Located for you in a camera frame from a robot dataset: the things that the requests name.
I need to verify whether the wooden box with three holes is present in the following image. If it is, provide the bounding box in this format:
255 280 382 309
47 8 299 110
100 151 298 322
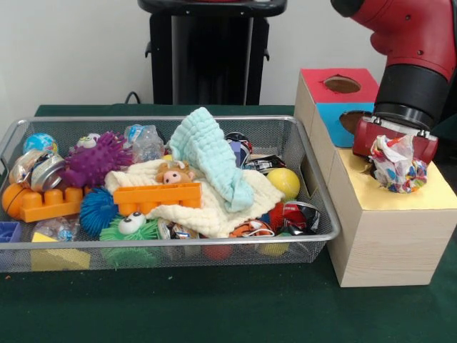
294 67 457 287

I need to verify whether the light blue waffle cloth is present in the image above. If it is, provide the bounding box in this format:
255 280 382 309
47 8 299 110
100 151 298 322
169 106 255 212

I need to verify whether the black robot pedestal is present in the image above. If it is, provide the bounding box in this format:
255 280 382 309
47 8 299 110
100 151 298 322
137 0 288 106

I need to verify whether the purple spiky rubber toy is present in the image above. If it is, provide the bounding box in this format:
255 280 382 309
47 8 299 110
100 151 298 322
60 131 135 189

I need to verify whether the long orange toy brick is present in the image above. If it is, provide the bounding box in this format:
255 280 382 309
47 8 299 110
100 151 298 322
112 181 203 215

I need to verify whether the green puffer toy with eyes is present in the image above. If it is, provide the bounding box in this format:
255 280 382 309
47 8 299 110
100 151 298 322
99 210 160 244

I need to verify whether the blue puffer ball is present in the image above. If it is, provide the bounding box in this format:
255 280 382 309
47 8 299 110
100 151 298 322
79 186 119 237

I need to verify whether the small globe ball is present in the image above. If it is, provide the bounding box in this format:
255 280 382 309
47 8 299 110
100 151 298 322
23 132 59 154

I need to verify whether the silver wire mesh bin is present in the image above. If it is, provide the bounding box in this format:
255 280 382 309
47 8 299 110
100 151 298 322
0 114 340 273

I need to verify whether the cream waffle cloth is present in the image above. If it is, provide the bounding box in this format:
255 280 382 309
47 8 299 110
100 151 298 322
104 159 286 239

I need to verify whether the small brown plush toy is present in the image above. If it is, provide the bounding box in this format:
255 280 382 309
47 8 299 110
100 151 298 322
154 160 196 185

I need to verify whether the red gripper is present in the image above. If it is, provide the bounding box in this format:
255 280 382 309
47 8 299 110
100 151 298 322
352 117 440 165

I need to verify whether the dark green table cloth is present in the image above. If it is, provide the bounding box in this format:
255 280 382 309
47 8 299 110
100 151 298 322
0 103 457 343
430 114 457 144

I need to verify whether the yellow ball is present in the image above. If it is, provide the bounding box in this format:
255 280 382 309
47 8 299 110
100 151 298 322
266 167 301 199

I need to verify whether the colourful spotted white cloth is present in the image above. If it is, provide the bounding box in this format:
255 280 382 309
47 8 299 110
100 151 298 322
368 134 428 194

